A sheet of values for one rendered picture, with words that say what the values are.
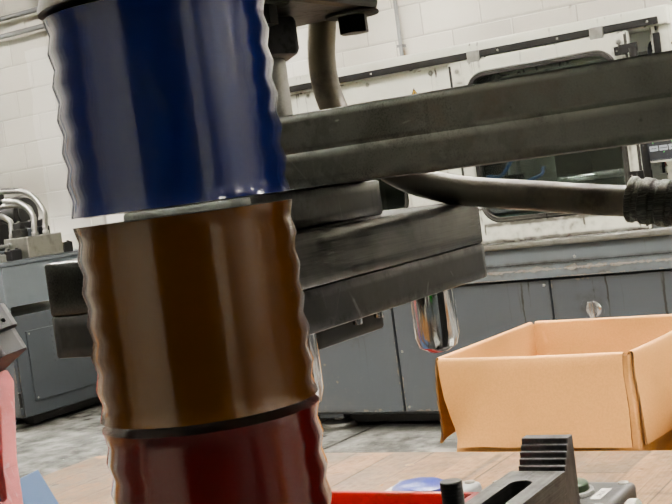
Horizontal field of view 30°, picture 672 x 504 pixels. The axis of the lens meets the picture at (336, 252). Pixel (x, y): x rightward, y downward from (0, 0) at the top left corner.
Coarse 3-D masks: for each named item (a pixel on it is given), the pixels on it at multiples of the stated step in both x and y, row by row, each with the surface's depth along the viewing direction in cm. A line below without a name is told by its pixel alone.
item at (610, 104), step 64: (640, 64) 38; (320, 128) 44; (384, 128) 43; (448, 128) 42; (512, 128) 41; (576, 128) 40; (640, 128) 39; (320, 192) 49; (320, 256) 45; (384, 256) 49; (448, 256) 54; (64, 320) 47; (320, 320) 44; (448, 320) 55; (320, 384) 45
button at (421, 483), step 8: (408, 480) 91; (416, 480) 90; (424, 480) 90; (432, 480) 90; (440, 480) 90; (392, 488) 90; (400, 488) 89; (408, 488) 88; (416, 488) 88; (424, 488) 88; (432, 488) 88
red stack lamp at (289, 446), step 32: (256, 416) 21; (288, 416) 21; (128, 448) 20; (160, 448) 20; (192, 448) 20; (224, 448) 20; (256, 448) 20; (288, 448) 21; (320, 448) 22; (128, 480) 21; (160, 480) 20; (192, 480) 20; (224, 480) 20; (256, 480) 20; (288, 480) 21; (320, 480) 21
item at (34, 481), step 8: (32, 472) 65; (24, 480) 65; (32, 480) 65; (40, 480) 66; (24, 488) 65; (32, 488) 65; (40, 488) 65; (48, 488) 66; (24, 496) 64; (32, 496) 65; (40, 496) 65; (48, 496) 65
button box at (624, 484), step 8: (496, 480) 90; (624, 480) 85; (592, 488) 84; (600, 488) 84; (608, 488) 84; (616, 488) 84; (624, 488) 84; (632, 488) 84; (584, 496) 83; (592, 496) 83; (600, 496) 82; (608, 496) 82; (616, 496) 82; (624, 496) 83; (632, 496) 84
